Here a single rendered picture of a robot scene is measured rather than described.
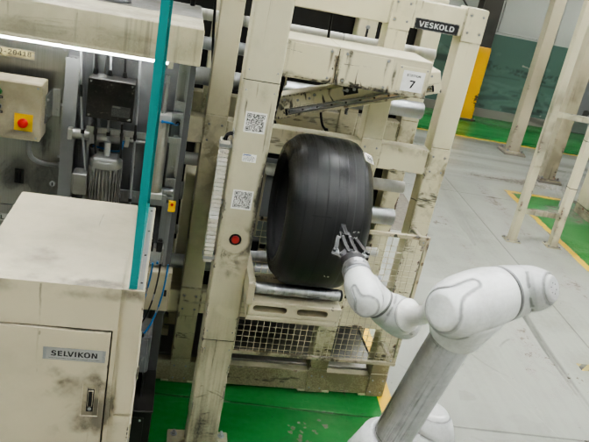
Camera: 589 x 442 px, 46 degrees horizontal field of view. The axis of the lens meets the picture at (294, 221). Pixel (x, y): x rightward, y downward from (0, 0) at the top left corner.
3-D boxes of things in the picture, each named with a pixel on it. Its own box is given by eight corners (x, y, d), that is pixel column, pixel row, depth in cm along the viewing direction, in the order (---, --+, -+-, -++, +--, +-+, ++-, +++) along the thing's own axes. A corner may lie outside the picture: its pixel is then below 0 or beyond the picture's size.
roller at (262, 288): (251, 286, 262) (251, 295, 258) (252, 278, 259) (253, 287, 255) (339, 295, 268) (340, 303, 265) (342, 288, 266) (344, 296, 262)
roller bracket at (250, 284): (244, 305, 254) (249, 281, 251) (237, 258, 291) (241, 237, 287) (253, 306, 255) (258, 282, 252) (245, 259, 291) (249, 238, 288)
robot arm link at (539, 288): (500, 259, 171) (464, 267, 163) (565, 255, 156) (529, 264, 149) (507, 310, 171) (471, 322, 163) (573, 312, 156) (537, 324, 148)
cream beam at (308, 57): (274, 76, 260) (281, 37, 255) (268, 64, 283) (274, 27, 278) (425, 101, 272) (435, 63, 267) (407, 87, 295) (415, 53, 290)
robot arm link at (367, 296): (334, 279, 211) (362, 302, 217) (343, 310, 198) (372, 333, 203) (359, 257, 208) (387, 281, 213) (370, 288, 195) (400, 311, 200)
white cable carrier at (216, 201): (202, 261, 259) (221, 139, 242) (202, 255, 263) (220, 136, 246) (214, 262, 260) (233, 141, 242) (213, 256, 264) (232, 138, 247)
